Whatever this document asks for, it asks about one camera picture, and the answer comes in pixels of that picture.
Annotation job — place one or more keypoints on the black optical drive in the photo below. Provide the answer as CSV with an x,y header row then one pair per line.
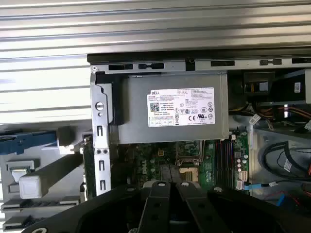
x,y
284,85

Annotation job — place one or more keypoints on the black open PC case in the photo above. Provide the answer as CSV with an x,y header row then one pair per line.
x,y
99,121

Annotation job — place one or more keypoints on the CPU socket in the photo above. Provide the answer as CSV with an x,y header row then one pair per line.
x,y
188,173

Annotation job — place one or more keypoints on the black RAM slot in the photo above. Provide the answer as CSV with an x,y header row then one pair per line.
x,y
232,162
227,162
221,162
217,162

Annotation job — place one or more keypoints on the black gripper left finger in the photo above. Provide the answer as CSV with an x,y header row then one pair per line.
x,y
158,208

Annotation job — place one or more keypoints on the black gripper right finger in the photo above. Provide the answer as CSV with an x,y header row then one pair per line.
x,y
199,208

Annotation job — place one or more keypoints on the grey power supply unit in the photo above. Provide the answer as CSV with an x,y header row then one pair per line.
x,y
136,109

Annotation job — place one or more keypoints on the grey parts rack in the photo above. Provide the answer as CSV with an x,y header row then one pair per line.
x,y
60,167

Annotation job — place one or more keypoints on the green graphics card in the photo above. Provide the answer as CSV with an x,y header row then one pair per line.
x,y
89,165

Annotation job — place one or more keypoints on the hard disk in blue carrier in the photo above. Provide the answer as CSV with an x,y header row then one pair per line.
x,y
29,143

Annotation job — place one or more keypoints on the metal socket cover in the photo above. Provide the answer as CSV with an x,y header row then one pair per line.
x,y
202,151

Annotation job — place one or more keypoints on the green motherboard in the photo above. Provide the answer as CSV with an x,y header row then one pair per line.
x,y
145,165

